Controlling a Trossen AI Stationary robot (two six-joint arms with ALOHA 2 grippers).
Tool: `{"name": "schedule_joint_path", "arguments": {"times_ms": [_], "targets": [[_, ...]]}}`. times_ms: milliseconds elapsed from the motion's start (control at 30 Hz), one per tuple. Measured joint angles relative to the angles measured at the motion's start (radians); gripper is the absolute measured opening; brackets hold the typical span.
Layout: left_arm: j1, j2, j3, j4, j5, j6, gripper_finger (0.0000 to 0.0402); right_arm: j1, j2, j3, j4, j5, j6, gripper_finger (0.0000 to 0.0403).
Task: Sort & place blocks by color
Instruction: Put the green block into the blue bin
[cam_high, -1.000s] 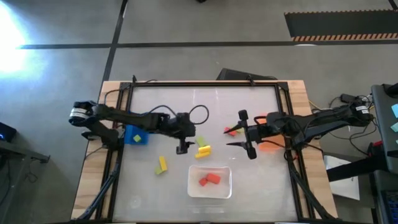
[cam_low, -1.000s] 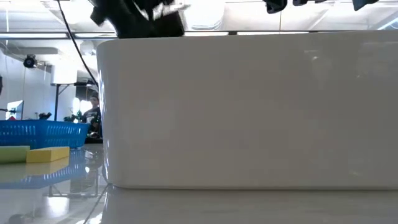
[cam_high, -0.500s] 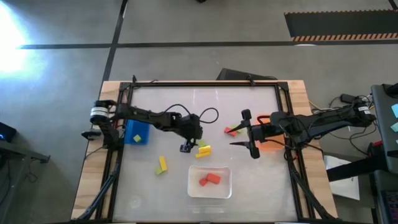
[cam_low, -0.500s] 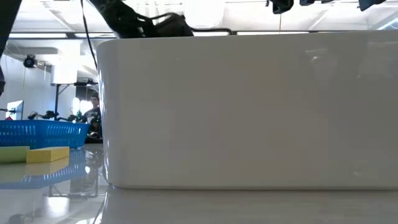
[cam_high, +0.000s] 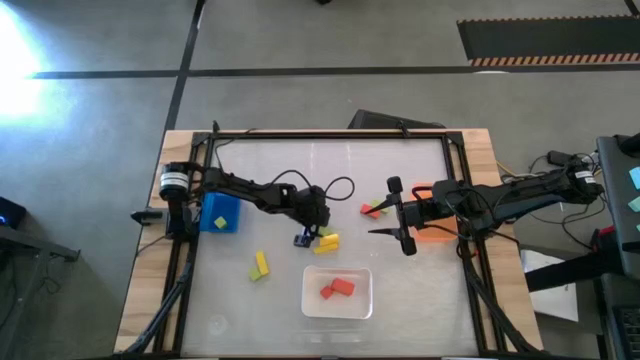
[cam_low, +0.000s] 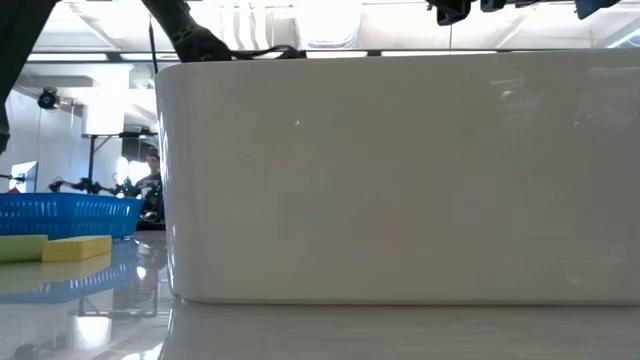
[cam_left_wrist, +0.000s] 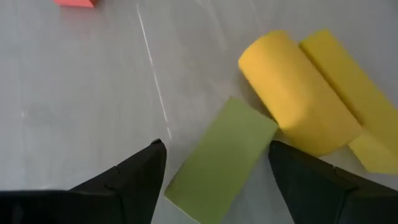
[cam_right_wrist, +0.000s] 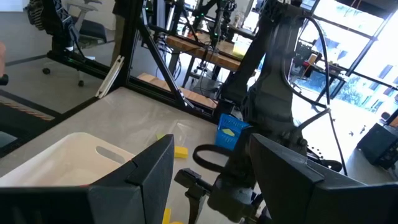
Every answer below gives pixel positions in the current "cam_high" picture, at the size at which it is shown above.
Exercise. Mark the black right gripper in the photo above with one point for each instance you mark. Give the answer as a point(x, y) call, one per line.
point(417, 212)

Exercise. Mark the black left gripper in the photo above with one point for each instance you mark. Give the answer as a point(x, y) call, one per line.
point(314, 207)

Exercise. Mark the green rectangular wooden block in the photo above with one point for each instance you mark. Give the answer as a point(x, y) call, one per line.
point(326, 231)
point(375, 203)

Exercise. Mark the small red cube block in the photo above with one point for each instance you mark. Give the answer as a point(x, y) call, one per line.
point(326, 292)

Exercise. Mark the red rectangular wooden block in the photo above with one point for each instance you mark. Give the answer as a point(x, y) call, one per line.
point(343, 287)

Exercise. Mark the small green cube block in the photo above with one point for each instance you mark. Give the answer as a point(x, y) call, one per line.
point(220, 223)

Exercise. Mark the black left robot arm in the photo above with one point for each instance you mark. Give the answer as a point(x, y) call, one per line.
point(250, 190)

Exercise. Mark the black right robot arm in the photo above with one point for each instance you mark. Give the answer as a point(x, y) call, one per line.
point(510, 200)

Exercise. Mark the thin yellow wooden block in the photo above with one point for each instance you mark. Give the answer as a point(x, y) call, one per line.
point(326, 249)

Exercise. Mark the yellow rectangular wooden block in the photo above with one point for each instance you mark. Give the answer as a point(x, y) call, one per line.
point(262, 263)

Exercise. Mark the white plastic bin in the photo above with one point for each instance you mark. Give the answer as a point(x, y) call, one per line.
point(357, 305)

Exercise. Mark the blue plastic bin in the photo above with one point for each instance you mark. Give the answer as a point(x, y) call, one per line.
point(230, 205)

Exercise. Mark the black power adapter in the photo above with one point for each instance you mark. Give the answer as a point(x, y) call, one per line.
point(556, 157)

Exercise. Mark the black desk leg bar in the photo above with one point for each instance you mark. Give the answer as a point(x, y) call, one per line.
point(565, 273)

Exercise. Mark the white paper sheet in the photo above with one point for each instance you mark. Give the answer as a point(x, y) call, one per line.
point(555, 300)

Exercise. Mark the dark grey desk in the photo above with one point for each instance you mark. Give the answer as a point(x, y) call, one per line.
point(622, 200)

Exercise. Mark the black hazard striped floor mat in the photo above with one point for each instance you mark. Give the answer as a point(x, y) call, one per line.
point(550, 40)

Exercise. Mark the cyan sticky note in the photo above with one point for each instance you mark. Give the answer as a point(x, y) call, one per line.
point(635, 178)
point(635, 204)

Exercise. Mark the dark metal stand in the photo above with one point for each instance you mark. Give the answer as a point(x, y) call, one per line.
point(50, 248)

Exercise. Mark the black device with blue light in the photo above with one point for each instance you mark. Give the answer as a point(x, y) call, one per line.
point(10, 212)

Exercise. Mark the black metal table frame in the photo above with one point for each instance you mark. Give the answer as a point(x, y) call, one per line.
point(325, 135)

